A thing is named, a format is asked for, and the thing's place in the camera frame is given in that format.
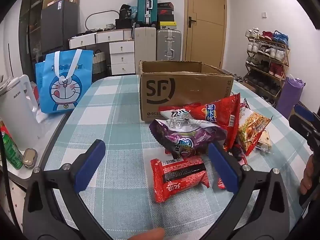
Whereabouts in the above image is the beige suitcase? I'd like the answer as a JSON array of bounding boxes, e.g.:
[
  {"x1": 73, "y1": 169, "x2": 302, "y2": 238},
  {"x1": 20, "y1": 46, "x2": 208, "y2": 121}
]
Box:
[{"x1": 134, "y1": 27, "x2": 157, "y2": 62}]

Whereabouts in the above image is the red black-striped snack packet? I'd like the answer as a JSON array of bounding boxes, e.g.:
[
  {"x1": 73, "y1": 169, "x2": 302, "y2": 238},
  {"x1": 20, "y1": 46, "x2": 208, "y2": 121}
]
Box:
[{"x1": 150, "y1": 156, "x2": 210, "y2": 204}]

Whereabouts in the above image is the wooden door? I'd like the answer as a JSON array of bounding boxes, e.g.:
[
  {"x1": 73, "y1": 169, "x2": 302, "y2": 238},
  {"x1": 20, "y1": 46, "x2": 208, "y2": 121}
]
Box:
[{"x1": 184, "y1": 0, "x2": 227, "y2": 68}]

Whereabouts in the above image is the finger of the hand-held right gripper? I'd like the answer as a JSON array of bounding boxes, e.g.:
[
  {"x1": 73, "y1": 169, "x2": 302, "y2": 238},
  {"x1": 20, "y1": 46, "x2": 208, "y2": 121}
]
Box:
[
  {"x1": 294, "y1": 103, "x2": 315, "y2": 123},
  {"x1": 289, "y1": 114, "x2": 316, "y2": 138}
]

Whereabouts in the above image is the woven basket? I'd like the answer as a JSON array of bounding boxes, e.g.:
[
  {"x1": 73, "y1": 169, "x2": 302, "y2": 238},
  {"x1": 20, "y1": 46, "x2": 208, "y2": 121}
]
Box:
[{"x1": 92, "y1": 51, "x2": 107, "y2": 74}]

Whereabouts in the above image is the small oval metal tin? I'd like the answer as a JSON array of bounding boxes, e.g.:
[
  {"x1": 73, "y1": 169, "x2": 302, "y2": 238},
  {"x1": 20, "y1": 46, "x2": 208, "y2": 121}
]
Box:
[{"x1": 22, "y1": 148, "x2": 38, "y2": 168}]

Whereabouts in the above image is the green drink can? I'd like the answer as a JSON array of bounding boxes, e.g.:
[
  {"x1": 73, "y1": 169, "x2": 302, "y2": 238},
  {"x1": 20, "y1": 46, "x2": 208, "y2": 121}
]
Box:
[{"x1": 0, "y1": 130, "x2": 24, "y2": 170}]

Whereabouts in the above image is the white snack packet black lettering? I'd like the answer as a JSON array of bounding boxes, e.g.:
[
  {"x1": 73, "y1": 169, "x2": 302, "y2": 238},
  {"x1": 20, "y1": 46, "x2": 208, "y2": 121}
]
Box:
[{"x1": 159, "y1": 104, "x2": 200, "y2": 126}]

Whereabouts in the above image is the black bag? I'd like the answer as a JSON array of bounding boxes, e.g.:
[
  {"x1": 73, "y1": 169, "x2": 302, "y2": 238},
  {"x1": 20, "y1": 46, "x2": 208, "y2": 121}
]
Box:
[{"x1": 119, "y1": 4, "x2": 133, "y2": 19}]

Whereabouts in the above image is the person's left hand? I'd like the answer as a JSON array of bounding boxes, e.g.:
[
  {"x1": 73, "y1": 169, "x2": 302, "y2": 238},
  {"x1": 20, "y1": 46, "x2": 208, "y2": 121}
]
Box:
[{"x1": 130, "y1": 227, "x2": 166, "y2": 240}]

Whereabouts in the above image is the row of shoes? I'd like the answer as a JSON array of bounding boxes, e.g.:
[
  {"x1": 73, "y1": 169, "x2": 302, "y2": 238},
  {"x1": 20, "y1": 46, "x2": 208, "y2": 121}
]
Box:
[{"x1": 245, "y1": 27, "x2": 289, "y2": 100}]

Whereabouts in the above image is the white electric kettle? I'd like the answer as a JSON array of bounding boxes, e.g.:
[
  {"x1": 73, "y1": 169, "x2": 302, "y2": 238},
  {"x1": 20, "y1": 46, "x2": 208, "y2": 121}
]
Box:
[{"x1": 0, "y1": 74, "x2": 43, "y2": 151}]

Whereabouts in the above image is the silver suitcase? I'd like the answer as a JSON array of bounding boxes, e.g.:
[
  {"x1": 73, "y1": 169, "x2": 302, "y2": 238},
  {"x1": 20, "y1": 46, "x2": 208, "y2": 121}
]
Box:
[{"x1": 156, "y1": 29, "x2": 182, "y2": 61}]

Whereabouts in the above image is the black storage box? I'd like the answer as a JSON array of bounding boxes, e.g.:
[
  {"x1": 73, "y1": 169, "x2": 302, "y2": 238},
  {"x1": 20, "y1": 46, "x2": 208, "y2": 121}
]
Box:
[{"x1": 115, "y1": 18, "x2": 137, "y2": 29}]

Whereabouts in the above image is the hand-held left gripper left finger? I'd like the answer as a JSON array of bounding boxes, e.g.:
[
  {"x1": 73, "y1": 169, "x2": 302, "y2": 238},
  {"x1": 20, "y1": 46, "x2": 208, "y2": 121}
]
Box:
[{"x1": 22, "y1": 139, "x2": 110, "y2": 240}]

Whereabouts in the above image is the brown cardboard box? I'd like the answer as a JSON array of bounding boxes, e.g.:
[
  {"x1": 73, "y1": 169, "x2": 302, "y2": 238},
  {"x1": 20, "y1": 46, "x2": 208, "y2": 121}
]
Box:
[{"x1": 136, "y1": 60, "x2": 234, "y2": 122}]

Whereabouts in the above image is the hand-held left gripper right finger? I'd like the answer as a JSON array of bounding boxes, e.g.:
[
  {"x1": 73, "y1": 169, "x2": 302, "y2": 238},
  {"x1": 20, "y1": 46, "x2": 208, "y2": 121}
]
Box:
[{"x1": 202, "y1": 141, "x2": 304, "y2": 240}]

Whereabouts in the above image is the white drawer dresser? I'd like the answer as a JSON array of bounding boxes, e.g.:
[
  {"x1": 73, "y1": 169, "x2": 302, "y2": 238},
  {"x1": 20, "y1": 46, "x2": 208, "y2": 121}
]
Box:
[{"x1": 69, "y1": 29, "x2": 137, "y2": 75}]

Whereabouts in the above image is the small beige snack packet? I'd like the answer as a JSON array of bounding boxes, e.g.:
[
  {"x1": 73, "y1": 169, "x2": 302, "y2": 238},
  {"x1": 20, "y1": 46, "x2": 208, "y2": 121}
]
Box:
[{"x1": 255, "y1": 130, "x2": 272, "y2": 152}]

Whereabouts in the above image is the blue cartoon tote bag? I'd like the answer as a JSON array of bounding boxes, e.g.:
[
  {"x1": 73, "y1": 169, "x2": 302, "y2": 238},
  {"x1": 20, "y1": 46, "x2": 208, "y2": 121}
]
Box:
[{"x1": 35, "y1": 49, "x2": 94, "y2": 114}]

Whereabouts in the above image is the dark glass display cabinet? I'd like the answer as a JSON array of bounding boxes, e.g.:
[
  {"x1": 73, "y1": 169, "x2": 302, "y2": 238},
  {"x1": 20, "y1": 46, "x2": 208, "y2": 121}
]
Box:
[{"x1": 20, "y1": 0, "x2": 48, "y2": 63}]

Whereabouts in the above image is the purple snack bag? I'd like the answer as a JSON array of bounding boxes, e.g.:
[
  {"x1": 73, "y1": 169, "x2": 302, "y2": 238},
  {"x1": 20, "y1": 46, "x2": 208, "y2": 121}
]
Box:
[{"x1": 149, "y1": 118, "x2": 227, "y2": 158}]

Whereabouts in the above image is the teal suitcase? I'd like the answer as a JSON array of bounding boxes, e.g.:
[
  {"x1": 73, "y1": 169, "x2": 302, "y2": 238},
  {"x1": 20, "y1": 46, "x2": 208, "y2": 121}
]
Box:
[{"x1": 137, "y1": 0, "x2": 158, "y2": 28}]

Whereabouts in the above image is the oval metal hoop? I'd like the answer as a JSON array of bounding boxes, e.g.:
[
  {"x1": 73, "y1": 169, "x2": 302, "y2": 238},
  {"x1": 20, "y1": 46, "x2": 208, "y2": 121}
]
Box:
[{"x1": 85, "y1": 10, "x2": 119, "y2": 32}]

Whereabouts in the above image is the person's right hand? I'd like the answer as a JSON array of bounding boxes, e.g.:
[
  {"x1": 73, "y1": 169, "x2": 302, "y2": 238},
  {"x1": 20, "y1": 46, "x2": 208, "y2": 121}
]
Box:
[{"x1": 300, "y1": 153, "x2": 318, "y2": 196}]

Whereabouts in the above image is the wooden shoe rack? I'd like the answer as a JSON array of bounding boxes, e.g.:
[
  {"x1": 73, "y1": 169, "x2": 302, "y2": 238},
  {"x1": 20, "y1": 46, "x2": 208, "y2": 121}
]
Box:
[{"x1": 244, "y1": 29, "x2": 290, "y2": 105}]

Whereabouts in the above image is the grey refrigerator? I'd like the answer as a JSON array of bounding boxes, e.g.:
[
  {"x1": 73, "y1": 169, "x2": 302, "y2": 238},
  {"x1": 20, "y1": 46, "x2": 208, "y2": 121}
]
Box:
[{"x1": 41, "y1": 0, "x2": 79, "y2": 48}]

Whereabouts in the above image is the yellow black shoe box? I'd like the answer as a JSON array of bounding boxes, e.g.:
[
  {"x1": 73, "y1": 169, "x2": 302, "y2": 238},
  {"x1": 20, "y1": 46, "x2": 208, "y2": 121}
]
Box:
[{"x1": 158, "y1": 21, "x2": 178, "y2": 30}]

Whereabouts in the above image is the red chip bag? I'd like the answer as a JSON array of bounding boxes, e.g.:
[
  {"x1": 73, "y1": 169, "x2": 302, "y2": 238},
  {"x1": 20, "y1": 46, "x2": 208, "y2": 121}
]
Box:
[{"x1": 185, "y1": 93, "x2": 241, "y2": 153}]

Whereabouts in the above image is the orange noodle snack bag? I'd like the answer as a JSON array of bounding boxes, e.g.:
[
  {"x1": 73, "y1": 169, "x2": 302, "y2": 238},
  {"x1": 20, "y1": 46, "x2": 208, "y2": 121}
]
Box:
[{"x1": 237, "y1": 99, "x2": 273, "y2": 157}]

